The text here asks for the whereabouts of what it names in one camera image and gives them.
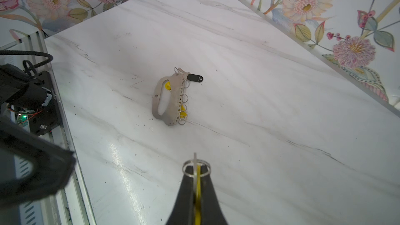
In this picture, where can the black key tag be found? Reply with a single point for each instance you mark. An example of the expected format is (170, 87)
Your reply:
(195, 78)

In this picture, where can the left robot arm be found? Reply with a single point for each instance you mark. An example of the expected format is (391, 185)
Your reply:
(52, 166)

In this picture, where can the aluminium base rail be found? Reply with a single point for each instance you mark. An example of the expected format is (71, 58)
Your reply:
(70, 205)

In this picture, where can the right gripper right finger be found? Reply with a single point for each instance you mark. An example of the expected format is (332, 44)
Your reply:
(211, 213)

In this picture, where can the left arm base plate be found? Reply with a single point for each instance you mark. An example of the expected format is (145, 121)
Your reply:
(48, 117)

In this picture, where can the steel key holder plate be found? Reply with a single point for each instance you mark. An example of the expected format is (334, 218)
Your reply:
(176, 110)

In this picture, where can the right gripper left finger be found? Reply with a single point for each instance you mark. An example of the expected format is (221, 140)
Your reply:
(183, 209)

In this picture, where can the large yellow key tag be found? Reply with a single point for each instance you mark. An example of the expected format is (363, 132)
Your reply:
(196, 169)

